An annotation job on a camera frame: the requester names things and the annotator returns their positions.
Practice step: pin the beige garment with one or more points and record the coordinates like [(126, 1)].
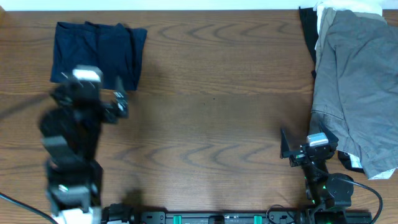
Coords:
[(326, 20)]

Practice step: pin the white garment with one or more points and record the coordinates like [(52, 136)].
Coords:
[(342, 5)]

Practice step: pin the navy blue shorts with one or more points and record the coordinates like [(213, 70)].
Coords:
[(116, 50)]

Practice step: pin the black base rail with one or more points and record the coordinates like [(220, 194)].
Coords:
[(273, 215)]

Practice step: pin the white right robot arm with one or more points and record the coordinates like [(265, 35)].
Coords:
[(330, 193)]

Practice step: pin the black garment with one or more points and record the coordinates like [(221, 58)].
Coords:
[(308, 18)]

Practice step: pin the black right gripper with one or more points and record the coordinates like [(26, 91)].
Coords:
[(297, 157)]

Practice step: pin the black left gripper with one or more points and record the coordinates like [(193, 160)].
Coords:
[(109, 113)]

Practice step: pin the grey shorts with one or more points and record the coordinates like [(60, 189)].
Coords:
[(355, 92)]

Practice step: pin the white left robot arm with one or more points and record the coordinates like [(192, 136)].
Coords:
[(70, 134)]

